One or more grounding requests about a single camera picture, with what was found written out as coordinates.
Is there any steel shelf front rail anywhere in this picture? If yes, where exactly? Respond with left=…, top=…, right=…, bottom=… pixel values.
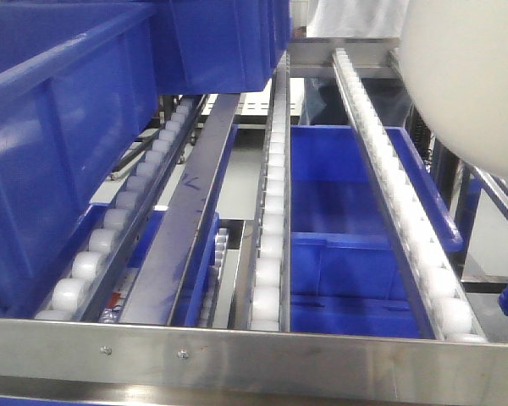
left=0, top=319, right=508, bottom=405

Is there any large blue storage bin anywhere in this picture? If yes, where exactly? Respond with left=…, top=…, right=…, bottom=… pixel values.
left=0, top=2, right=157, bottom=316

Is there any blue bin on lower layer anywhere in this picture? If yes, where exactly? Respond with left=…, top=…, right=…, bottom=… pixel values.
left=290, top=124, right=465, bottom=339

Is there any steel divider bar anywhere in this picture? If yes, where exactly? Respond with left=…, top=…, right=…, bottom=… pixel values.
left=119, top=93, right=240, bottom=326

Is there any white roller track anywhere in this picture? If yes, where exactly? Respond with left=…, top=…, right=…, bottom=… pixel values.
left=35, top=95, right=207, bottom=321
left=249, top=54, right=291, bottom=332
left=333, top=48, right=487, bottom=343

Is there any blue bin rear upper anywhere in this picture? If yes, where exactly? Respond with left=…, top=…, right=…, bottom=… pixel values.
left=151, top=0, right=291, bottom=94

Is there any person in white coat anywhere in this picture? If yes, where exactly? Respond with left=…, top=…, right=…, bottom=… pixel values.
left=290, top=0, right=408, bottom=38

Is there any middle white roller track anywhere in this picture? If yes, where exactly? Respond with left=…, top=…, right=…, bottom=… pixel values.
left=249, top=54, right=291, bottom=332

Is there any right white roller track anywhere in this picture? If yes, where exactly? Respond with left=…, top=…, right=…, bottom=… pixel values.
left=333, top=48, right=487, bottom=343

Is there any left white roller track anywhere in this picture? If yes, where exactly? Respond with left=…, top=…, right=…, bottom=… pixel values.
left=35, top=95, right=207, bottom=321

